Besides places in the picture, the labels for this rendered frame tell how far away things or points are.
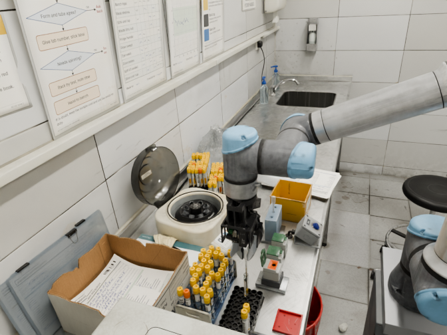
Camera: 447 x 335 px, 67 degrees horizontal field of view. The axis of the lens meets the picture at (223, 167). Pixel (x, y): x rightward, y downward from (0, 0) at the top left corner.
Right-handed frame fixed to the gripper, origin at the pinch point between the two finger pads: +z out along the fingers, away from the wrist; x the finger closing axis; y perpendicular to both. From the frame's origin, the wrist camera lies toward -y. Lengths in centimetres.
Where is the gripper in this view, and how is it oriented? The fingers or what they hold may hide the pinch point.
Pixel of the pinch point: (245, 253)
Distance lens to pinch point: 91.3
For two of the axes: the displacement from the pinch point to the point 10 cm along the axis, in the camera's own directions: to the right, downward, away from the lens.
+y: -3.5, 4.6, -8.2
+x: 9.3, 1.2, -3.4
